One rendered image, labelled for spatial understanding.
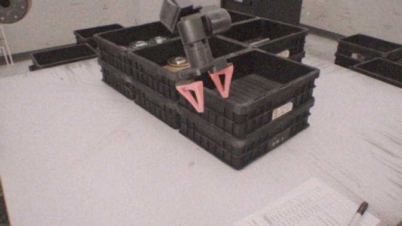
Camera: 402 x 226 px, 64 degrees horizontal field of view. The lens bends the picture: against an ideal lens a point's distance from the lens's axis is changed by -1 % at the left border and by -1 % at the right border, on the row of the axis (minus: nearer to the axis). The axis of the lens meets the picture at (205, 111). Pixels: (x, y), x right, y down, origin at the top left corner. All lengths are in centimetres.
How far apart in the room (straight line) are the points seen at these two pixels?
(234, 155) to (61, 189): 50
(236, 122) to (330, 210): 34
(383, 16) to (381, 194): 358
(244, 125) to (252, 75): 43
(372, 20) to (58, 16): 374
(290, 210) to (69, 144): 75
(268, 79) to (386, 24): 329
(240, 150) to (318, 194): 25
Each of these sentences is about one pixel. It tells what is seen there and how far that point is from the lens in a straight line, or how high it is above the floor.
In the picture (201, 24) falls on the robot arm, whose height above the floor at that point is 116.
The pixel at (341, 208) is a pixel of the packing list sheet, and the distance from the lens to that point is 96.
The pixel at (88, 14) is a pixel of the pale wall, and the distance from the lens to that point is 439.
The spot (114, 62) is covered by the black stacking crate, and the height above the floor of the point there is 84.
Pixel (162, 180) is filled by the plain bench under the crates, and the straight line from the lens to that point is 98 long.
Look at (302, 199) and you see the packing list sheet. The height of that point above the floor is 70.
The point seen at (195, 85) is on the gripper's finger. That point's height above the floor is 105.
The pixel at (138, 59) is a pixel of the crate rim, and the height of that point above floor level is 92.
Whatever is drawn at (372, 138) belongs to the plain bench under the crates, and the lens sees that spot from 129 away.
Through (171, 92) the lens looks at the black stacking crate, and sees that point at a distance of 113.
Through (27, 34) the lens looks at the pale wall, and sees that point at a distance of 430.
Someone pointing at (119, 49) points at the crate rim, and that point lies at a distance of 135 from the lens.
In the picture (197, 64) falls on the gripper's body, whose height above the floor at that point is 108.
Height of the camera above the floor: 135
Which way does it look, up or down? 30 degrees down
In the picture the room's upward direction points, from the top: straight up
